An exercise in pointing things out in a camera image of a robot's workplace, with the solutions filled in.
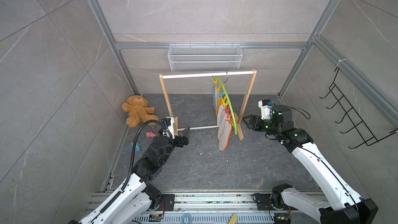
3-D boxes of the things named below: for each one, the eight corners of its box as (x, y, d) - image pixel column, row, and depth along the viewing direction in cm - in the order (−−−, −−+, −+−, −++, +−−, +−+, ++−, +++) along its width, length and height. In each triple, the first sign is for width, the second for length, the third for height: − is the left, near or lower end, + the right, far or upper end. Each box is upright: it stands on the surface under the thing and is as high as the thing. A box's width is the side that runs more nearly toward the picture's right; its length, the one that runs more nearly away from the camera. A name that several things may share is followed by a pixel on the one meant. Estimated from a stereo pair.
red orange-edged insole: (217, 150, 93) (220, 130, 75) (221, 139, 98) (225, 119, 80) (224, 153, 92) (229, 134, 74) (228, 142, 96) (234, 122, 79)
